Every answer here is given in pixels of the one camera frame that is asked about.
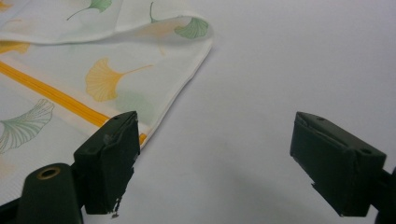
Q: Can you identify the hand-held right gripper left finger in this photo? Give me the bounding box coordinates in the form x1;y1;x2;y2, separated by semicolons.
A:
73;110;141;216

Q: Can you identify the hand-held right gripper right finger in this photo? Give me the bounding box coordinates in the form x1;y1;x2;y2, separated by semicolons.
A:
290;111;387;217

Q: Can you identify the white ginkgo leaf print pillowcase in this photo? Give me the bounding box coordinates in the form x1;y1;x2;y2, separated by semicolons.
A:
0;0;215;207

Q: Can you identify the pale blue table mat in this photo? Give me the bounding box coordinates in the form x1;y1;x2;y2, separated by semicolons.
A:
82;0;396;224

